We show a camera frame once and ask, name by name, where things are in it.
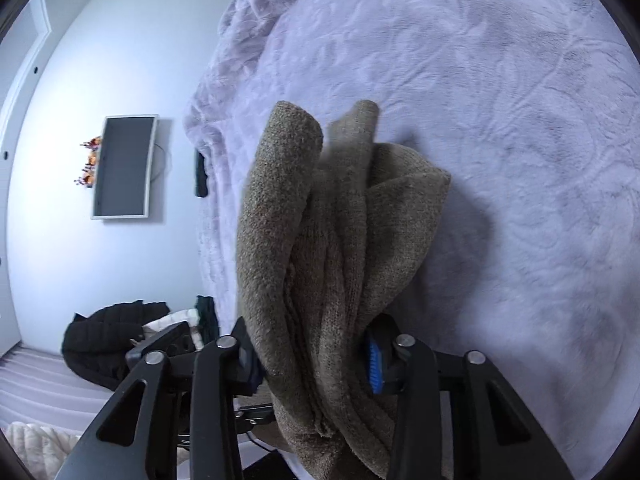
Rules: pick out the dark hanging cloth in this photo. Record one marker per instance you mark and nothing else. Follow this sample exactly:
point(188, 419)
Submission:
point(201, 175)

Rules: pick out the wall-mounted flat screen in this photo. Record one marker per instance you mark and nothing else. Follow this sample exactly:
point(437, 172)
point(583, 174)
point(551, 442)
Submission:
point(122, 165)

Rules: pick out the white door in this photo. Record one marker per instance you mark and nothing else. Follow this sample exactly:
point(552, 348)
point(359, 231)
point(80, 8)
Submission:
point(15, 125)

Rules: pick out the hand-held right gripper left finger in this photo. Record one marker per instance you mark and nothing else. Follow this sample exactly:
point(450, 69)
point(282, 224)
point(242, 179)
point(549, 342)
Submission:
point(247, 360)

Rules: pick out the black puffer jacket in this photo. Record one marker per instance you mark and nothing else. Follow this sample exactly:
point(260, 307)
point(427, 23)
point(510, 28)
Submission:
point(95, 345)

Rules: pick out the olive knit sweater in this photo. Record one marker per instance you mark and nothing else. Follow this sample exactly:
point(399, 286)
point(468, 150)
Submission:
point(310, 260)

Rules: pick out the orange flower decoration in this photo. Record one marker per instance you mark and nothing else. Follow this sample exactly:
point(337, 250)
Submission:
point(90, 160)

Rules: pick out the white fluffy cloth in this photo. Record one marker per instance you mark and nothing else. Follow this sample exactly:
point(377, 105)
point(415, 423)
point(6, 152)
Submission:
point(40, 450)

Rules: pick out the lavender embossed blanket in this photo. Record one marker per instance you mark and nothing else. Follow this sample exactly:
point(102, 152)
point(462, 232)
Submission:
point(475, 110)

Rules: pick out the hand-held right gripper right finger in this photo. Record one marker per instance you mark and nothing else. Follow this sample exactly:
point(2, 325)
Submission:
point(376, 365)

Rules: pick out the dark green cloth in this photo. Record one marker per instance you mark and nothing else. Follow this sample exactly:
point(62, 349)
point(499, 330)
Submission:
point(207, 317)

